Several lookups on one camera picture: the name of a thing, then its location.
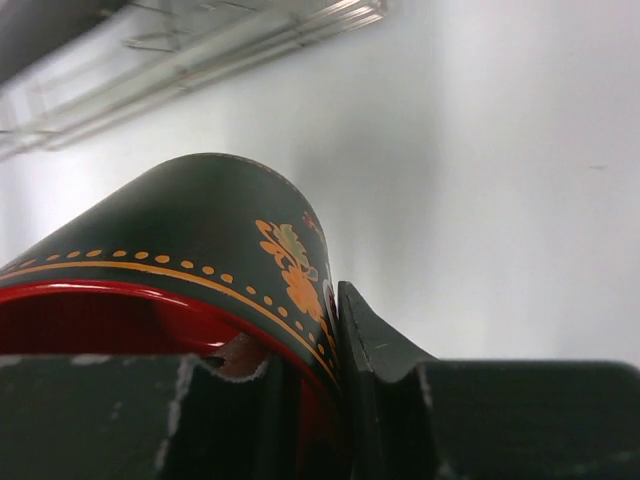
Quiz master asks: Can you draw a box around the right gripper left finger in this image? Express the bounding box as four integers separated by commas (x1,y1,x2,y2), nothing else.
1,355,285,479

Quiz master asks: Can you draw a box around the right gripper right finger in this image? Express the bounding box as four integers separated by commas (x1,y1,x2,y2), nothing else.
338,282,639,479

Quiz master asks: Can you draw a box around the black mug red rim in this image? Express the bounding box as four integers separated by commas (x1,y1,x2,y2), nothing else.
1,153,351,479

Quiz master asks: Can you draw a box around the metal wire dish rack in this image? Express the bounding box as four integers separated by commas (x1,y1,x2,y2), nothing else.
1,1,387,159

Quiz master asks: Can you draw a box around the black square floral plate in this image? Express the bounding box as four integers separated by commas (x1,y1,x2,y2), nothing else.
1,0,128,83

